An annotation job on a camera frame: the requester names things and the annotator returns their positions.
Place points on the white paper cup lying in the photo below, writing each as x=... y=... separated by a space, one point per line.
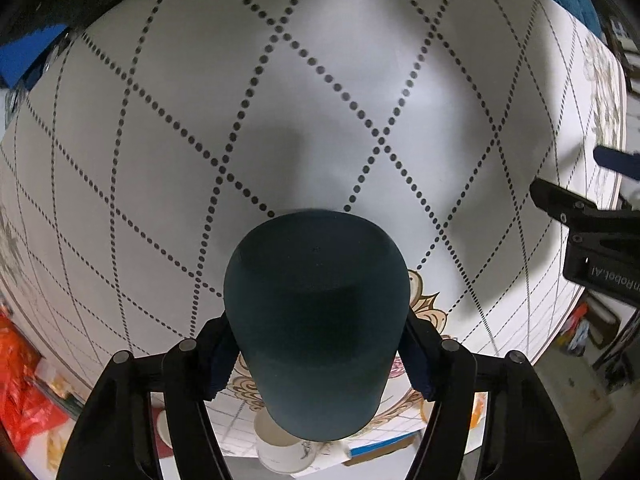
x=278 y=450

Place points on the dark green cup yellow inside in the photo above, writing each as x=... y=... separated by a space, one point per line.
x=317 y=301

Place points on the orange and white cup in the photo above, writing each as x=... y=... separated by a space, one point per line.
x=477 y=423

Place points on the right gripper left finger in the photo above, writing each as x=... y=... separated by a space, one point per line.
x=114 y=436

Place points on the orange plastic bag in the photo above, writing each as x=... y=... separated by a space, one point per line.
x=25 y=410

